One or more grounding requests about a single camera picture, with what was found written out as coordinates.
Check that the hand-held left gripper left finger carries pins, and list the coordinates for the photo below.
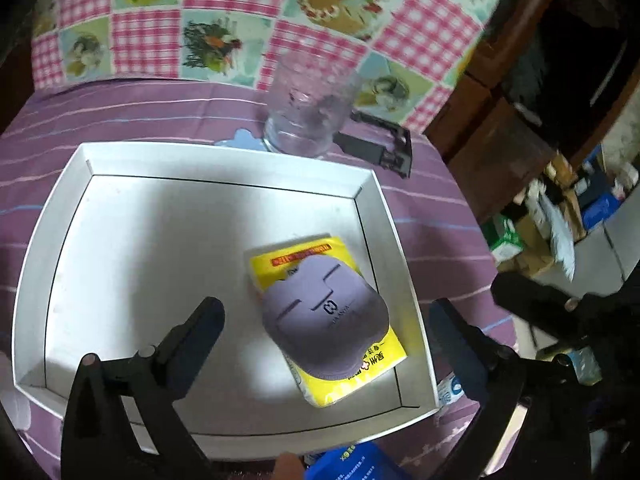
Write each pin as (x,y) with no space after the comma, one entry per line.
(200,332)

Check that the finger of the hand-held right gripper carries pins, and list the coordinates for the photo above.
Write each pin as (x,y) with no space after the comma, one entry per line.
(525,297)

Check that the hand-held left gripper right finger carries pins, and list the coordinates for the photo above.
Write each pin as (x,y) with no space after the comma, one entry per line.
(462,355)

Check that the white shallow box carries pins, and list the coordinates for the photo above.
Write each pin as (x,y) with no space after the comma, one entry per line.
(150,240)

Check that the small purple cap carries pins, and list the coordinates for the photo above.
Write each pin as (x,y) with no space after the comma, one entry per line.
(325,330)

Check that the yellow tissue packet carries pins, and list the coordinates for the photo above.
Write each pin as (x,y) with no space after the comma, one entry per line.
(325,390)

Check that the blue printed packet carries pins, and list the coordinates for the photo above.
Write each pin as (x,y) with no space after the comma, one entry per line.
(350,467)

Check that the cardboard box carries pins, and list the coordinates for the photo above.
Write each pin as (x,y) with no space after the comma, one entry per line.
(537,260)

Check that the small white blue packet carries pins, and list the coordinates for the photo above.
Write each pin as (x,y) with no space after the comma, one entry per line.
(450,392)

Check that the green and white carton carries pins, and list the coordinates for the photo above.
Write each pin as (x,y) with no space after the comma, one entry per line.
(505,240)

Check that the grey plastic bag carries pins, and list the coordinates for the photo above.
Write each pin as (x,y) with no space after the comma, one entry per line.
(557,230)

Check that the brown wooden cabinet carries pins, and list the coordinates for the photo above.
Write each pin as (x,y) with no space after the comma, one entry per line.
(500,130)

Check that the light blue coaster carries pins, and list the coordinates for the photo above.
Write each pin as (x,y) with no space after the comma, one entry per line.
(245,139)

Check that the black plastic clip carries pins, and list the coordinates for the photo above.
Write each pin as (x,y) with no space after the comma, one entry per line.
(360,146)

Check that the clear glass cup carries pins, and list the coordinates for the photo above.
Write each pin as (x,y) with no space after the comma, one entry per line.
(305,120)

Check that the pink checked patchwork cloth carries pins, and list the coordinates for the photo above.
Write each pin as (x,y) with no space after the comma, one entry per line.
(150,35)

